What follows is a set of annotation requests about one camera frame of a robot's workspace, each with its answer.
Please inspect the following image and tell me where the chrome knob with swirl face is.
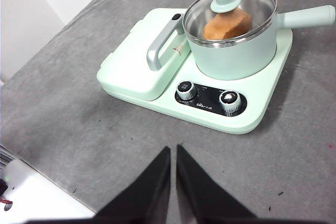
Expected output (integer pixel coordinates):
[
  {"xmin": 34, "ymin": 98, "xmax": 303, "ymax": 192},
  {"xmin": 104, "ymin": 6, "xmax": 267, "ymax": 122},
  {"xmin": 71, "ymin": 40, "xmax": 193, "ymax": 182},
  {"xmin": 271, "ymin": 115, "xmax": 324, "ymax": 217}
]
[{"xmin": 219, "ymin": 90, "xmax": 242, "ymax": 115}]

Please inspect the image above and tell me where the chrome knob with text face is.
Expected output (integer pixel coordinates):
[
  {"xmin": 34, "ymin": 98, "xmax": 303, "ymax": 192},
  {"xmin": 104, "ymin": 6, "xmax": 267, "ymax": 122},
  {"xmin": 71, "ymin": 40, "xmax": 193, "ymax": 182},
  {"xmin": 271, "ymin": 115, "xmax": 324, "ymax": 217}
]
[{"xmin": 176, "ymin": 80, "xmax": 197, "ymax": 102}]

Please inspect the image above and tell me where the mint green cooker base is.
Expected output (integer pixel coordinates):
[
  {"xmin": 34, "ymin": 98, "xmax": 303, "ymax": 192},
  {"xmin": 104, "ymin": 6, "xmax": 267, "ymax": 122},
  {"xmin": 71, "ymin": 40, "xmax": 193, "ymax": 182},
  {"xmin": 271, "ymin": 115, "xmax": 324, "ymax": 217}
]
[{"xmin": 97, "ymin": 27, "xmax": 293, "ymax": 135}]

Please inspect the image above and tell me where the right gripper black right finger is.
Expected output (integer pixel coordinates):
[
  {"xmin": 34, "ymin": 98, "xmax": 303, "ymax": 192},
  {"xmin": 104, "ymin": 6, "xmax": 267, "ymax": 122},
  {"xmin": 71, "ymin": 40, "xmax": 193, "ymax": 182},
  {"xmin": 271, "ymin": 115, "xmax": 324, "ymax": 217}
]
[{"xmin": 175, "ymin": 144, "xmax": 263, "ymax": 224}]

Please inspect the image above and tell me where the brown potato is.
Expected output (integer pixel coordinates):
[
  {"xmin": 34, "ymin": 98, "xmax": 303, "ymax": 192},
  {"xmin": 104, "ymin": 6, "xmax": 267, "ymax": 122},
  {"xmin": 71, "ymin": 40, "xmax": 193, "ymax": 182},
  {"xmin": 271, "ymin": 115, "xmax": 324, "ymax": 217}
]
[{"xmin": 203, "ymin": 7, "xmax": 253, "ymax": 40}]

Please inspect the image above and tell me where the mint green steamer pot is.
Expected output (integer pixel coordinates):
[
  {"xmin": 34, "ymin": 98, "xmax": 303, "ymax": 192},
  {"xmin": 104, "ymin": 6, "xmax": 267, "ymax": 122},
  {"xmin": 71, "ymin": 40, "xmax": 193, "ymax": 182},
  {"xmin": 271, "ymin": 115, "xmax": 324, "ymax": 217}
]
[{"xmin": 183, "ymin": 0, "xmax": 336, "ymax": 81}]

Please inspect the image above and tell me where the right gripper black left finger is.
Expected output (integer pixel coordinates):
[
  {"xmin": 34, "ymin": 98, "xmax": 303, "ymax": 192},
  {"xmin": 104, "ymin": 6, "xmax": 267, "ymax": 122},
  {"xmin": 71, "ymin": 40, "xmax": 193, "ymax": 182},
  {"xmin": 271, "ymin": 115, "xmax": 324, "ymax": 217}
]
[{"xmin": 86, "ymin": 146, "xmax": 172, "ymax": 224}]

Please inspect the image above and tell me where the grey ribbed panel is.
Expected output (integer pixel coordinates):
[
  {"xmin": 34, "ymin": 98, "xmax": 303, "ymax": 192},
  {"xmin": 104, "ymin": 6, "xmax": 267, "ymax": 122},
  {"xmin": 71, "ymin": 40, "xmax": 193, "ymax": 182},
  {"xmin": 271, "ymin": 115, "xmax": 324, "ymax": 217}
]
[{"xmin": 0, "ymin": 144, "xmax": 14, "ymax": 166}]

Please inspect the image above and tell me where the mint green griddle cover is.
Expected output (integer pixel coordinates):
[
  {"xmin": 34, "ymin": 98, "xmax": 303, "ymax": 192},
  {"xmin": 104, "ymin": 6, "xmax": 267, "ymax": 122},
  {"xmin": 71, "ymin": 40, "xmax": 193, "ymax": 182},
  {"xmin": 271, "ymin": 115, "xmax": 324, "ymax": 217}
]
[{"xmin": 96, "ymin": 7, "xmax": 192, "ymax": 102}]

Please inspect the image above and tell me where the chrome griddle cover handle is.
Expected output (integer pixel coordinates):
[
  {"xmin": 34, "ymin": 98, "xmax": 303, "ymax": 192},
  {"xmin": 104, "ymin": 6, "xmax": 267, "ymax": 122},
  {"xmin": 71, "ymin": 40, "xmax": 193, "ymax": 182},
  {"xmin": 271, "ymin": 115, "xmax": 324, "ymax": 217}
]
[{"xmin": 146, "ymin": 13, "xmax": 186, "ymax": 72}]

